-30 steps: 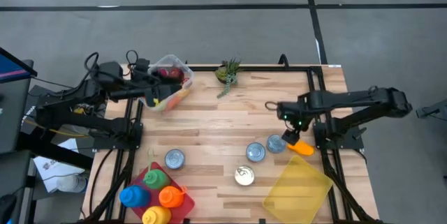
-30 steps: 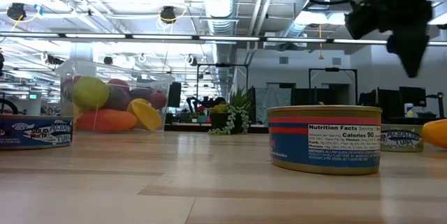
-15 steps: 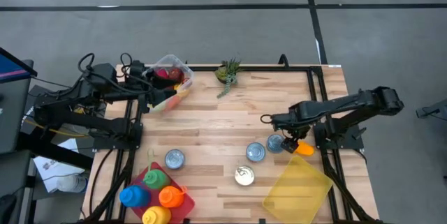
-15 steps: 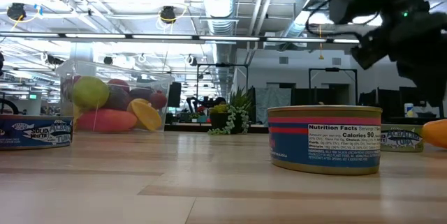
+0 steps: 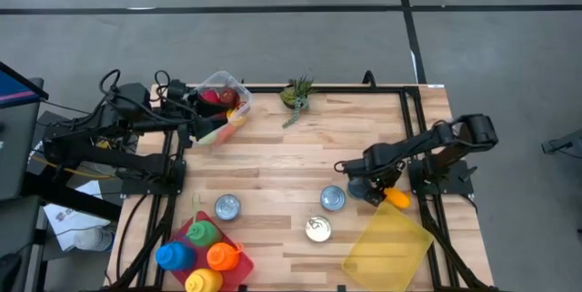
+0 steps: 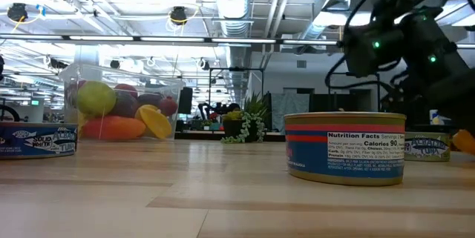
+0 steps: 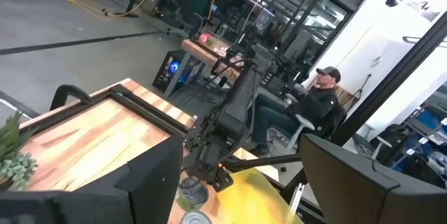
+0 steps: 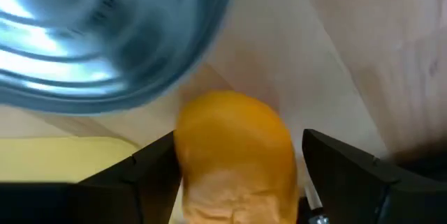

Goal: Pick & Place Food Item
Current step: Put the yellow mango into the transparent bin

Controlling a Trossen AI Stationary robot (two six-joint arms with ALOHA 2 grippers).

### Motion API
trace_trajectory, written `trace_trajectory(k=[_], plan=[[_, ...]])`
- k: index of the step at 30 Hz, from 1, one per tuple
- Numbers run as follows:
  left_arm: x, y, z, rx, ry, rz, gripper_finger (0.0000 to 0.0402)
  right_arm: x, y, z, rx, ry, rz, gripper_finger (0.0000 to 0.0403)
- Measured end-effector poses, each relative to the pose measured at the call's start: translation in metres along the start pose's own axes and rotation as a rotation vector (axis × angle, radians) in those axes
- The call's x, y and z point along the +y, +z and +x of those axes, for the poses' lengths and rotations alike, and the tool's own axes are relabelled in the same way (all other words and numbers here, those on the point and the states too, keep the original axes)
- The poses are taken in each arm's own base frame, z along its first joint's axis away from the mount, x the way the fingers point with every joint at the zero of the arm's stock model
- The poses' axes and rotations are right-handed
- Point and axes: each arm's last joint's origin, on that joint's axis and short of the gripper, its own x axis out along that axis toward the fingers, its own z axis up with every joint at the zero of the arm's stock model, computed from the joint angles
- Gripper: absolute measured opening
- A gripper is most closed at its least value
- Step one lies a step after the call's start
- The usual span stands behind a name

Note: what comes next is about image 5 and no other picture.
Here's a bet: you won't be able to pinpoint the green plastic squeeze bottle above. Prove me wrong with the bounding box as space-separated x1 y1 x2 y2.
186 193 223 248

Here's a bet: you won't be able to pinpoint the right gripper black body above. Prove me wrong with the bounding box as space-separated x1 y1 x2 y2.
341 157 406 189

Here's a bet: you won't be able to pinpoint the potted succulent plant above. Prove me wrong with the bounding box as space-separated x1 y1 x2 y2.
279 75 316 129

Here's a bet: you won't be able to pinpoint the gold-lidded tin can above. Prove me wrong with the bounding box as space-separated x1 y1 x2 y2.
304 215 333 244

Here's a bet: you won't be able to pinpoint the white paper sheets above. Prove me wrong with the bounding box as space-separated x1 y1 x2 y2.
43 180 113 252

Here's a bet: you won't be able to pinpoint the orange toy fruit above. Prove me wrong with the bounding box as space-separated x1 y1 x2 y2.
383 186 412 210

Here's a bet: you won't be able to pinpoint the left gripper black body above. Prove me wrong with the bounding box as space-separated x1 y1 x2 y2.
156 80 201 143

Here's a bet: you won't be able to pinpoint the yellow plastic squeeze bottle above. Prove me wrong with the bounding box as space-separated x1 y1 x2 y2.
184 267 225 292

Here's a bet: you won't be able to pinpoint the clear plastic water bottle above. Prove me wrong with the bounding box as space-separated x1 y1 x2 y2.
72 227 115 252

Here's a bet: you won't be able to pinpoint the dark red toy fruit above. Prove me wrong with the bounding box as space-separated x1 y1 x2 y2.
219 88 241 107

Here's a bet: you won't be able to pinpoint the blue plastic squeeze bottle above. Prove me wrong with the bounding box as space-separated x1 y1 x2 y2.
155 240 197 272

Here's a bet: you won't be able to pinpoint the yellow translucent plastic bin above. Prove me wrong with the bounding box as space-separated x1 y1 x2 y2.
341 200 435 292

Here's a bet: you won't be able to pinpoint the silver-lidded tin can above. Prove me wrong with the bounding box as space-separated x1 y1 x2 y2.
214 193 242 221
347 176 372 200
319 185 347 213

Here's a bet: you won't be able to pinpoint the computer monitor blue screen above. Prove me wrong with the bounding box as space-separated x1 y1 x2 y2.
0 61 50 110

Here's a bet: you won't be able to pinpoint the pink plastic bin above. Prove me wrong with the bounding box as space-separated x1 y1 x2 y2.
166 210 255 292

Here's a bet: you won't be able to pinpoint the orange plastic squeeze bottle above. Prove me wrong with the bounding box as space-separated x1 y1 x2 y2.
206 241 246 273

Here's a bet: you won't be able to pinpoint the clear plastic bin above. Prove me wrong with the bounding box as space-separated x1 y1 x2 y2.
181 70 254 147

